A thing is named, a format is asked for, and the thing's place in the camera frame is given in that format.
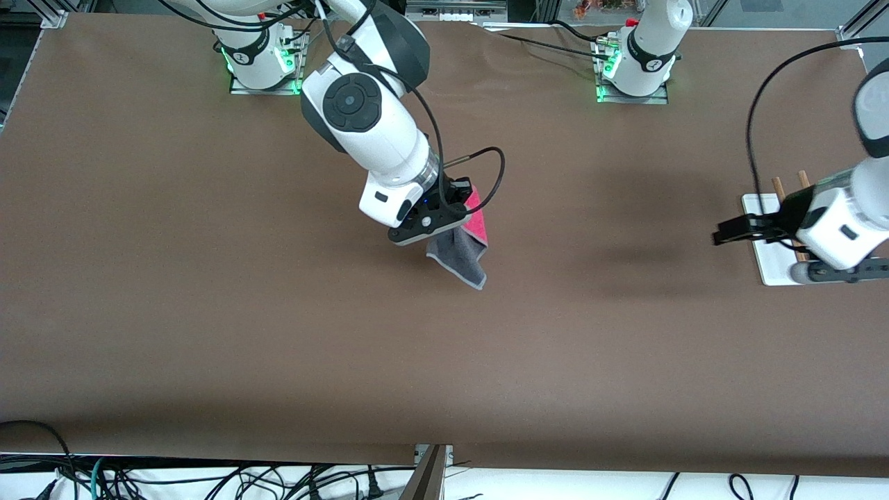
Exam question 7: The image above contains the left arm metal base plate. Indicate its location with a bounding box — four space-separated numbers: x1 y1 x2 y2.
594 38 671 105

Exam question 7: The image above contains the black looped cable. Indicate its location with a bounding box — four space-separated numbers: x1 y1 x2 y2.
0 419 74 481

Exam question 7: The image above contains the white rack base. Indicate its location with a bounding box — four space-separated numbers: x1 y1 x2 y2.
742 193 810 287

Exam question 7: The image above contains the white power strip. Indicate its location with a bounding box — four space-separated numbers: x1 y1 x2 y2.
410 0 508 22

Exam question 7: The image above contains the black cable tangle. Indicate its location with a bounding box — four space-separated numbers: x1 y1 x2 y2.
104 464 417 500

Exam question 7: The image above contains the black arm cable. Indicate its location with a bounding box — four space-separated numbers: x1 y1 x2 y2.
747 38 889 209
158 0 506 217

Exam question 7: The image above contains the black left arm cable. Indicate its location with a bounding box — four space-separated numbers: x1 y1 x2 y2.
747 38 889 209

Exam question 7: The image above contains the pink and grey towel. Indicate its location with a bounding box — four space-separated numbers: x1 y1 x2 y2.
425 186 489 291

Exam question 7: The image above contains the thick black cable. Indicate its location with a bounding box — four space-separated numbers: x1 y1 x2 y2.
551 19 615 44

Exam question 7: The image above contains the thin black cable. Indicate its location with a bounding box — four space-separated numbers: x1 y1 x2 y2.
472 23 604 58

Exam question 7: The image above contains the metal frame post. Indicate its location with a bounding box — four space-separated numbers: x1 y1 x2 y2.
399 444 454 500

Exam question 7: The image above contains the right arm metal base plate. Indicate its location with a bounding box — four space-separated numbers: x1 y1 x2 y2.
229 31 306 97

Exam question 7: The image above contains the brown table cover sheet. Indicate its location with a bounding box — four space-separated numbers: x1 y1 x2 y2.
0 12 889 478

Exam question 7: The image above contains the orange object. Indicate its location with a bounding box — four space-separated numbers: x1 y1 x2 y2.
575 0 640 19

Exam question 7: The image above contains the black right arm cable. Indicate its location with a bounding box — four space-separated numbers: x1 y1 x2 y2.
158 0 506 217

